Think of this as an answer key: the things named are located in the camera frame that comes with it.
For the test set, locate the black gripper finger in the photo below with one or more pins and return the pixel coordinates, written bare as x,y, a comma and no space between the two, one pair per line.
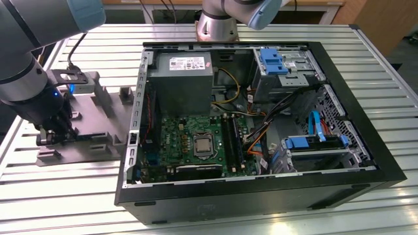
46,138
67,110

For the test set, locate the dark RAM stick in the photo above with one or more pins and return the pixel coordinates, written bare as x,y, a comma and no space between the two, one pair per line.
89,137

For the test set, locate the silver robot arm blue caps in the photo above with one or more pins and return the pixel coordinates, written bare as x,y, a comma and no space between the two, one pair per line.
19,73

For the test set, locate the black RAM slot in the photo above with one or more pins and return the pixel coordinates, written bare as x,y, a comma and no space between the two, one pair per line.
229,142

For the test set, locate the grey purple parts rack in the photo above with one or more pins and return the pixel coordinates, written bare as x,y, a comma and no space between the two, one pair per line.
95,115

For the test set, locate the blue video port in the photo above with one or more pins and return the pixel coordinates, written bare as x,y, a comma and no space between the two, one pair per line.
137,175

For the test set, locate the blue board connector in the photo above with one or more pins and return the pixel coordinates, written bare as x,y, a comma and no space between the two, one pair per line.
153,159

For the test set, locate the green motherboard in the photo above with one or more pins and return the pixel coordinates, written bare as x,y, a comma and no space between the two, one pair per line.
173,127

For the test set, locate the grey power supply unit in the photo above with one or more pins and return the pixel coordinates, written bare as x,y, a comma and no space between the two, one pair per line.
184,88

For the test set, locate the silver CPU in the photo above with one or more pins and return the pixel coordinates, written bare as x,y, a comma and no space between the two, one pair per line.
204,146

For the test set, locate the black graphics card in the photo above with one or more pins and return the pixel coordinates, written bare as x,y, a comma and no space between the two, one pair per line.
196,172

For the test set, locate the blue plastic drive latch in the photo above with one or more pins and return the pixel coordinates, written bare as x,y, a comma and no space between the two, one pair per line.
273,61

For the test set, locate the metal drive cage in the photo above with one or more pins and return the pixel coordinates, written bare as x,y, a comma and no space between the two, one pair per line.
294,80

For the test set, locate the black open PC case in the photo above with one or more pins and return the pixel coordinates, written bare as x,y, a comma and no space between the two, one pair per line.
261,203

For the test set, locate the hard disk in blue carrier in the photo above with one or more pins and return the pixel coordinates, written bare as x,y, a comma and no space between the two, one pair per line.
298,143

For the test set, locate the wooden desk white legs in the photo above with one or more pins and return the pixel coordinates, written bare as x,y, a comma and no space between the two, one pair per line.
331,14

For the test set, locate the wooden cabinet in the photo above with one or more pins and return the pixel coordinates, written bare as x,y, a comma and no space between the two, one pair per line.
376,19

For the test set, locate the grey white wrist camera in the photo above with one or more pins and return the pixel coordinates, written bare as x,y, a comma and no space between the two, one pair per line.
82,86

